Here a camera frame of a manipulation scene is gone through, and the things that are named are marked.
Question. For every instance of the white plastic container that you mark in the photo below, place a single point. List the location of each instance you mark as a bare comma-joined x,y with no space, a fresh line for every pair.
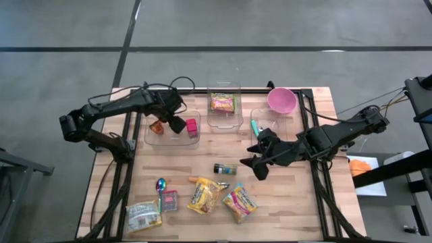
400,157

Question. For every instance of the beef flavour ramen packet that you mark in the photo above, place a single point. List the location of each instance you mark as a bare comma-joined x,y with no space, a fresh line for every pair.
240,202

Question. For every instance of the pink plastic bowl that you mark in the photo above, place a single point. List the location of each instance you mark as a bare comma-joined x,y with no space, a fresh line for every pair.
282,100

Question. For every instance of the black aluminium table frame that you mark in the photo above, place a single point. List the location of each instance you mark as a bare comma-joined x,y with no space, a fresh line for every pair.
202,90

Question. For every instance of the grey yellow ramen packet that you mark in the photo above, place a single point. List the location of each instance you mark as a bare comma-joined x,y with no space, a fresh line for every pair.
143,217

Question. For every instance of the iridescent rainbow spoon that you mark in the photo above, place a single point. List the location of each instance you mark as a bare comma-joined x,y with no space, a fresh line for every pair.
161,185

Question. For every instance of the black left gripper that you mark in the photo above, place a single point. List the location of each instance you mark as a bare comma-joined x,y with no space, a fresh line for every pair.
168,104

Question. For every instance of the lime shrimp ramen packet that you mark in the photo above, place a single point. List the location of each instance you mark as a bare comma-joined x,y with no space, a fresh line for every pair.
222,103

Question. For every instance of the small red packet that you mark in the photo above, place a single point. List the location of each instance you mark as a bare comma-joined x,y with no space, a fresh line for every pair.
169,201

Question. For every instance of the green label spice jar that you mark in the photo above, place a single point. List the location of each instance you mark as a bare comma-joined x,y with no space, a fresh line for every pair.
225,168

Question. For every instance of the white paper sheet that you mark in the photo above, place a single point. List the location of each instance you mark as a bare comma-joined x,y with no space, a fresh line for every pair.
371,189

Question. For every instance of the orange taco seasoning packet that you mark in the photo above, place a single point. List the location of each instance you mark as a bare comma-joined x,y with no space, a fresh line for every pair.
157,127

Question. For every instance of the orange cloth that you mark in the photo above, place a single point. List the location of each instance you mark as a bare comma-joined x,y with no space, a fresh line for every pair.
359,167

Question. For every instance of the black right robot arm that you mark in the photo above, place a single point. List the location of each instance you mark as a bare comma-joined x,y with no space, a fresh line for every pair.
344,130

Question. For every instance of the black side stand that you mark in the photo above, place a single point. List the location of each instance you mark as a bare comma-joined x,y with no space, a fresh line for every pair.
422,98

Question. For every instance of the clear plastic storage bin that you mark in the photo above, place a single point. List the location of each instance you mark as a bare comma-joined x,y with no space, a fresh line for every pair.
224,121
280,116
175,141

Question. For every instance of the creamy chicken yellow ramen packet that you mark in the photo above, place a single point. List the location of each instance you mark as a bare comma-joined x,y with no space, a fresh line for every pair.
204,197

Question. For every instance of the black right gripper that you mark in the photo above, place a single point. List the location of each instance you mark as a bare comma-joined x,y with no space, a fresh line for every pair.
280,150

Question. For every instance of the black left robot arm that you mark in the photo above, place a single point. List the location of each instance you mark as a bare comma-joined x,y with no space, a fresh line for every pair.
111,104

